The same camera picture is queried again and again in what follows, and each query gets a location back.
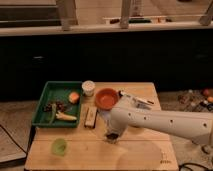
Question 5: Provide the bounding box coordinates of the metal cup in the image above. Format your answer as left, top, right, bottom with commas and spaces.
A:
105, 133, 118, 144

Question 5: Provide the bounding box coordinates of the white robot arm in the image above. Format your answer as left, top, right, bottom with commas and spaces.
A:
107, 95, 213, 147

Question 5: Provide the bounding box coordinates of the orange bowl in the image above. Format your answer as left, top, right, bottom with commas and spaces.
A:
95, 88, 119, 110

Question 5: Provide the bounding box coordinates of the white paper cup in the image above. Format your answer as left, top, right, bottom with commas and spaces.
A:
82, 80, 95, 97

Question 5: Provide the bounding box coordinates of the light blue cloth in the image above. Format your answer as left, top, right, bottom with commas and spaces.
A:
98, 109, 110, 124

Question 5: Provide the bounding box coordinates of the orange peach toy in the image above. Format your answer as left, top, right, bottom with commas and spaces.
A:
68, 92, 80, 104

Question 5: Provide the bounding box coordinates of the wooden block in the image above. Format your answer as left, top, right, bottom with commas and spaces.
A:
84, 106, 97, 128

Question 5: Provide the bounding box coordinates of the dark grapes toy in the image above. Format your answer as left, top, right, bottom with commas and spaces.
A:
43, 101, 66, 112

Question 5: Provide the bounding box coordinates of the green plastic tray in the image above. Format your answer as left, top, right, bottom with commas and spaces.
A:
32, 81, 83, 128

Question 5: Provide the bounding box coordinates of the yellow banana toy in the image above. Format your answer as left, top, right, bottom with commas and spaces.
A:
56, 112, 77, 121

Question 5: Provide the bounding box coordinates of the green pepper toy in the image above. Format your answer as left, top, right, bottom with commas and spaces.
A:
49, 103, 57, 123

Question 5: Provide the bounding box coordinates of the green plastic cup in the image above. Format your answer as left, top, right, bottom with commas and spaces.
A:
51, 138, 67, 156

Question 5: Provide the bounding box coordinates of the spice jar rack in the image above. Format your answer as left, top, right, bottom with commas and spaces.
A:
178, 88, 213, 113

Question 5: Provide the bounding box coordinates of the black cable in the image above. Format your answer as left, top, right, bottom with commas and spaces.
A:
178, 162, 213, 171

